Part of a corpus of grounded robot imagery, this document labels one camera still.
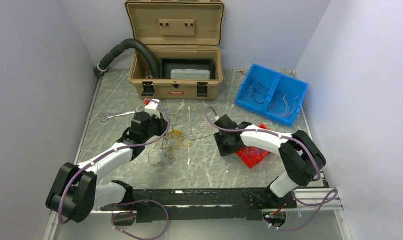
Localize blue yellow black cables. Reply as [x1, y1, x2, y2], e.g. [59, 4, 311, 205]
[147, 114, 219, 167]

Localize yellow cable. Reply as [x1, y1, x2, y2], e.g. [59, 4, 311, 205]
[269, 94, 301, 118]

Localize black cable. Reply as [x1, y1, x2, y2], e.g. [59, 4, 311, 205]
[249, 82, 270, 106]

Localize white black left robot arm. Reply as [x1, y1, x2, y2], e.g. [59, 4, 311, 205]
[45, 111, 171, 224]

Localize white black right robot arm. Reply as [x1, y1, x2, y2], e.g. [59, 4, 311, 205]
[212, 115, 327, 208]

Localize red plastic bin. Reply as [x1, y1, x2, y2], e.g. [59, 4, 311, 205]
[236, 124, 272, 170]

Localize black left toolbox latch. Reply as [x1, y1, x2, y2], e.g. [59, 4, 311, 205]
[141, 82, 156, 97]

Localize black toolbox latch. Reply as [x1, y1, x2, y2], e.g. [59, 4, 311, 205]
[141, 82, 156, 97]
[196, 82, 209, 98]

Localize silver combination wrench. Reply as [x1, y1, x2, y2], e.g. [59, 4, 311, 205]
[100, 106, 144, 122]

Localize black right toolbox latch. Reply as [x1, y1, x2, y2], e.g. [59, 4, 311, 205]
[196, 82, 209, 98]

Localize grey case in toolbox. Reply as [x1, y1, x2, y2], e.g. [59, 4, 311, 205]
[170, 69, 211, 80]

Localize blue divided plastic bin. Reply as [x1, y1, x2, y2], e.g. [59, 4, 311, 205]
[234, 63, 309, 127]

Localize black tray in toolbox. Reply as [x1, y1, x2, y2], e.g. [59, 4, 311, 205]
[160, 58, 216, 79]

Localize small red screwdriver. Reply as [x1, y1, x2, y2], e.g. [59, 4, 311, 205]
[233, 68, 247, 75]

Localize tan plastic toolbox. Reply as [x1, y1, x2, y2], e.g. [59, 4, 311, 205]
[125, 0, 225, 100]

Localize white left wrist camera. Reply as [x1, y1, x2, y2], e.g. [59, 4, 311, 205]
[143, 98, 161, 119]

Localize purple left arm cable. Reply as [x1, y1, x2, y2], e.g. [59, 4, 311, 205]
[57, 98, 172, 240]

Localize black corrugated hose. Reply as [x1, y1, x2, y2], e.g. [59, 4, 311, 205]
[94, 38, 162, 80]

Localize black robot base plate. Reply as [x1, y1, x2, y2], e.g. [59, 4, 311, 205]
[101, 188, 297, 223]

